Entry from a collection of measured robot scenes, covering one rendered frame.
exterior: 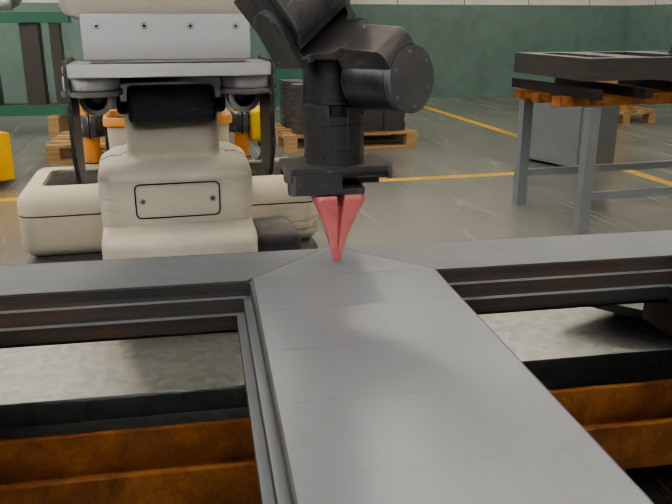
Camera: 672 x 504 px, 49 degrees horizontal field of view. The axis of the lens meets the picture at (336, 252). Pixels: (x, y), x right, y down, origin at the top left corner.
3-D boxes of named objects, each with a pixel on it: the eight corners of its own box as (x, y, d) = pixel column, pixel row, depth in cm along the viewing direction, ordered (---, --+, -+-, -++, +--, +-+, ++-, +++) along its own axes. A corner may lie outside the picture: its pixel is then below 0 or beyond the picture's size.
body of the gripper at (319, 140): (393, 184, 69) (394, 104, 67) (285, 189, 68) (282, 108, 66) (378, 171, 75) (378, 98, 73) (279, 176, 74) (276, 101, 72)
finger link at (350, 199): (366, 268, 71) (365, 172, 68) (292, 273, 70) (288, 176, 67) (352, 249, 78) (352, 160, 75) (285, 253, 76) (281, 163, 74)
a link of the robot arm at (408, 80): (307, -41, 66) (245, 15, 63) (405, -53, 58) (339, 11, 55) (360, 69, 73) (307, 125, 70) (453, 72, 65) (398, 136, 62)
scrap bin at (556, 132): (613, 166, 576) (622, 91, 559) (574, 172, 555) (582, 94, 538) (554, 154, 626) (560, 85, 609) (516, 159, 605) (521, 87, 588)
